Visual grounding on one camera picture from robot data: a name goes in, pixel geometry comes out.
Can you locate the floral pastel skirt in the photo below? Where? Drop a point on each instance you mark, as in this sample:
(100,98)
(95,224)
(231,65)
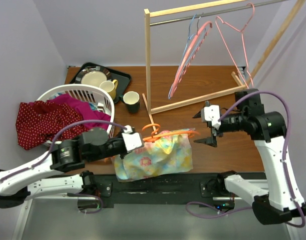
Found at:
(168,155)

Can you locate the cream plate black rim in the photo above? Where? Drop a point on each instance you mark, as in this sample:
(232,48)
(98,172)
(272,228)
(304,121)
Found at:
(93,76)

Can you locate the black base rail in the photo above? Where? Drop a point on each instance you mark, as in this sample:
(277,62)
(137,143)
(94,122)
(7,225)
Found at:
(166,189)

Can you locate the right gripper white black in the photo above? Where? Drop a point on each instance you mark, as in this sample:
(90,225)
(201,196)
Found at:
(212,140)

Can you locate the black tray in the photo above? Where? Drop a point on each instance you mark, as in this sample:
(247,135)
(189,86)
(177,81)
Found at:
(123,78)

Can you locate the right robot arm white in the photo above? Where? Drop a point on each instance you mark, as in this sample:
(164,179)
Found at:
(282,202)

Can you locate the yellow mug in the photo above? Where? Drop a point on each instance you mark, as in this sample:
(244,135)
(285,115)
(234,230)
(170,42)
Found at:
(110,87)

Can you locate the black mug cream inside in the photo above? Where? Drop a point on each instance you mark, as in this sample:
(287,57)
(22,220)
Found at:
(131,100)

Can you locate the pink plastic hanger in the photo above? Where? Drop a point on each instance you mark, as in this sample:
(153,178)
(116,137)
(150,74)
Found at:
(190,55)

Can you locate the red polka dot skirt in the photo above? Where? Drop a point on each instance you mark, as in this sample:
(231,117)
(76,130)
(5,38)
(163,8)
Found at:
(39,121)

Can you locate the white laundry basket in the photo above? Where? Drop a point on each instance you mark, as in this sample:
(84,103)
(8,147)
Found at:
(86,93)

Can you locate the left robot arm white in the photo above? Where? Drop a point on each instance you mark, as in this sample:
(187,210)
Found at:
(43,176)

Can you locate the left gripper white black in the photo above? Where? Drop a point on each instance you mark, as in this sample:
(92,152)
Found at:
(123,155)

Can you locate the magenta cloth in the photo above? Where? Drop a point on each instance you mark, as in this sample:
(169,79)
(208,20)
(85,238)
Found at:
(85,112)

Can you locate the orange plastic hanger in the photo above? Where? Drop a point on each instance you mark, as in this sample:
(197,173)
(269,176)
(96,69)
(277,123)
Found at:
(155,135)

